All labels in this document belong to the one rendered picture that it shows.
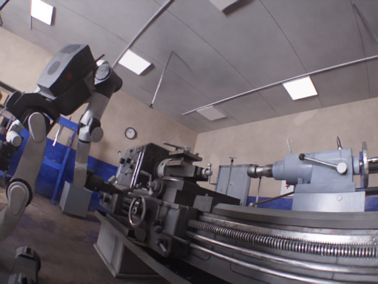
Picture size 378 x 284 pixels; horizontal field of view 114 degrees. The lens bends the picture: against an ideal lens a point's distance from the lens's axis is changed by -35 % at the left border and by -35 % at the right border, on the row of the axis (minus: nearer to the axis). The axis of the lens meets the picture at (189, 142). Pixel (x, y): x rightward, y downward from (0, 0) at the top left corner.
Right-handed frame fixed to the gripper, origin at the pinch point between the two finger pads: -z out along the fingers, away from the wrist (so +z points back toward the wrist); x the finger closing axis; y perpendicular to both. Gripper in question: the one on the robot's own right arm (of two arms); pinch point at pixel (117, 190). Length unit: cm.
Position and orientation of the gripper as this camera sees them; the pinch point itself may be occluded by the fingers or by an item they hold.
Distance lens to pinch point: 113.0
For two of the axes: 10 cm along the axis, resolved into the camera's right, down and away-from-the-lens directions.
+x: -6.1, -0.1, 7.9
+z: -7.3, -3.8, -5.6
